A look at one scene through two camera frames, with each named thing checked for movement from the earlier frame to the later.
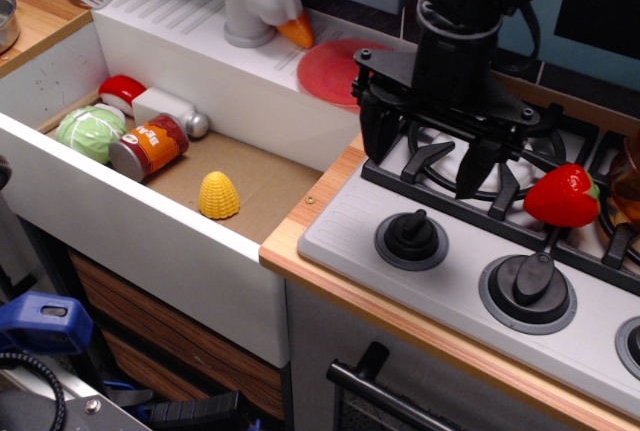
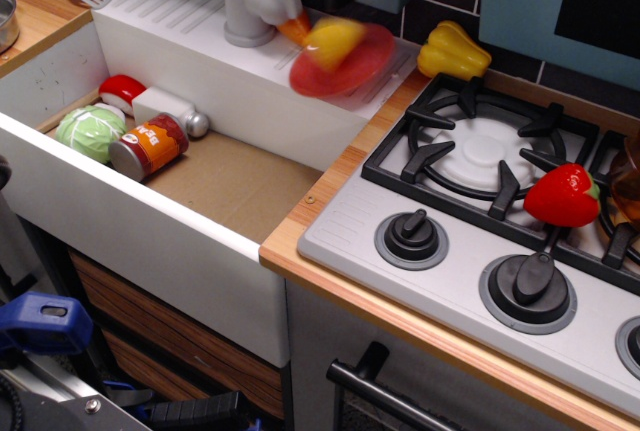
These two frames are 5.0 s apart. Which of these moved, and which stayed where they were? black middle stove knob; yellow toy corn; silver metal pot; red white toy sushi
Moved: yellow toy corn
Stayed: red white toy sushi; silver metal pot; black middle stove knob
